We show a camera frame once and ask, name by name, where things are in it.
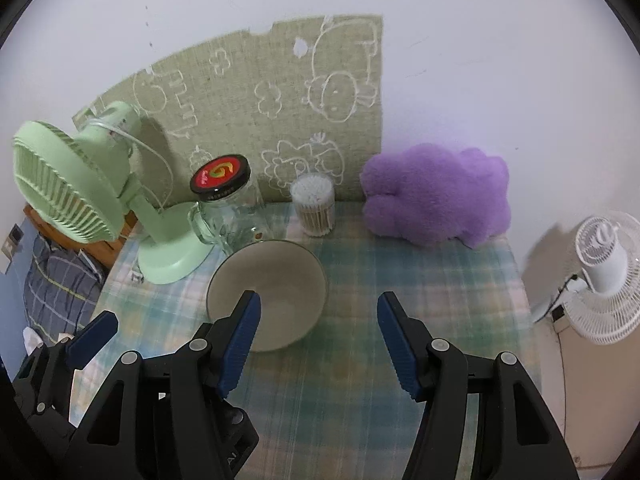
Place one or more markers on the plaid tablecloth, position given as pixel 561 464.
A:
pixel 330 406

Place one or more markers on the green patterned wall mat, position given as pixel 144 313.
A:
pixel 303 96

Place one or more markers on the white standing fan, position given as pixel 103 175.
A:
pixel 600 293

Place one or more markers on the cotton swab container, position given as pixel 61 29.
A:
pixel 313 199

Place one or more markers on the green desk fan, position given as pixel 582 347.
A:
pixel 84 186

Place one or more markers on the purple plush pillow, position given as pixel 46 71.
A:
pixel 429 194

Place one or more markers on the glass jar black lid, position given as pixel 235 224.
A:
pixel 229 211

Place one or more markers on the blue plaid cloth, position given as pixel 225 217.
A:
pixel 61 290

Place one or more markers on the floral ceramic bowl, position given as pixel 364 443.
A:
pixel 291 284

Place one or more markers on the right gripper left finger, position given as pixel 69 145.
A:
pixel 168 417

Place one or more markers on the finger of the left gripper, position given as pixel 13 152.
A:
pixel 86 344

